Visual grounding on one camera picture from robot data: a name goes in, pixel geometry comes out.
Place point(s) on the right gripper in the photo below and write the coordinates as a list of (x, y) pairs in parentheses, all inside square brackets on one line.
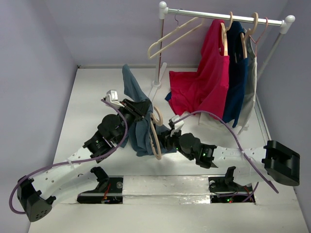
[(167, 140)]

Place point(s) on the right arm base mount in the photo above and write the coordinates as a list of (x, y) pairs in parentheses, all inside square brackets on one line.
[(223, 189)]

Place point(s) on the light grey t-shirt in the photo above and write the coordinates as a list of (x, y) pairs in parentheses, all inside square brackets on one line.
[(250, 97)]

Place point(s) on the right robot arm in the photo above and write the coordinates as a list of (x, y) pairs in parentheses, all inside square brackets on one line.
[(272, 162)]

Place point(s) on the wooden hanger holding red shirt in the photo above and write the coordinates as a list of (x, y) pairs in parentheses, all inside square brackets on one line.
[(224, 30)]

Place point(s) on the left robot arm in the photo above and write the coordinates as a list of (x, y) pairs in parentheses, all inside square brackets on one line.
[(41, 189)]

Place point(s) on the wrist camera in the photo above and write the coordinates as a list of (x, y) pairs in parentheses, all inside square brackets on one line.
[(112, 98), (176, 124)]

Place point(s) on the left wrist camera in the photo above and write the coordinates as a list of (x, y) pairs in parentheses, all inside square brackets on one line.
[(112, 98)]

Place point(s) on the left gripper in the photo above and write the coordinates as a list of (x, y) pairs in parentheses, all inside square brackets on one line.
[(138, 111)]

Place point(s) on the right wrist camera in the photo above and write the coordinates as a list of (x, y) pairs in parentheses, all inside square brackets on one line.
[(176, 124)]

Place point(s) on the grey-blue t-shirt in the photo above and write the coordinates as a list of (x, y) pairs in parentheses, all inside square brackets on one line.
[(138, 132)]

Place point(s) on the navy blue t-shirt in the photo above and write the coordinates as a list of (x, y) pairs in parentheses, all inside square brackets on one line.
[(218, 85)]

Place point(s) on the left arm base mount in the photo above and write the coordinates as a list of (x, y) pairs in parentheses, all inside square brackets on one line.
[(107, 191)]

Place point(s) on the red t-shirt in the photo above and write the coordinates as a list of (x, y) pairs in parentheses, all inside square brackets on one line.
[(206, 88)]

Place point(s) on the white clothes rack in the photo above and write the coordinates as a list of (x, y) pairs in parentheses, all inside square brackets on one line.
[(156, 49)]

